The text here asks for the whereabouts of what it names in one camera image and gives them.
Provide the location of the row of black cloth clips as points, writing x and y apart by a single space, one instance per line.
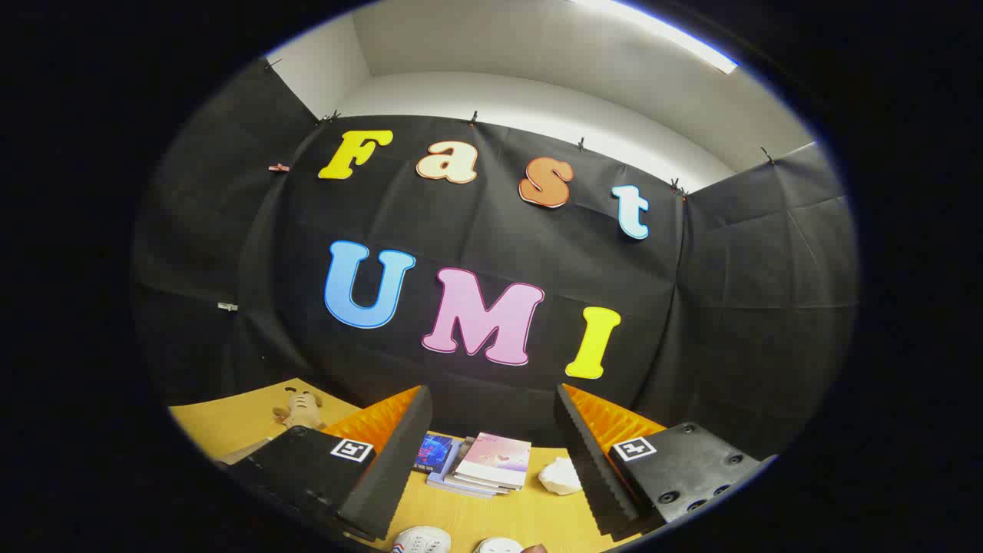
474 117

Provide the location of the white book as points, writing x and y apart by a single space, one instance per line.
461 484

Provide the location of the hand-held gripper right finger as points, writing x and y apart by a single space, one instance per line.
587 461

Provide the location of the pink cover book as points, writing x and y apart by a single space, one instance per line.
495 457

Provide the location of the white canvas shoe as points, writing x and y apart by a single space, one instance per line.
499 546
421 540

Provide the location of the brown teddy plush toy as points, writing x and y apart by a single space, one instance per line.
299 411

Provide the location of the dark blue book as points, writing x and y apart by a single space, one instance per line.
434 452

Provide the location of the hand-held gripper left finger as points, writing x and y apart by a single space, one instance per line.
399 461

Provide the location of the white plush toy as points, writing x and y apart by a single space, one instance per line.
559 476

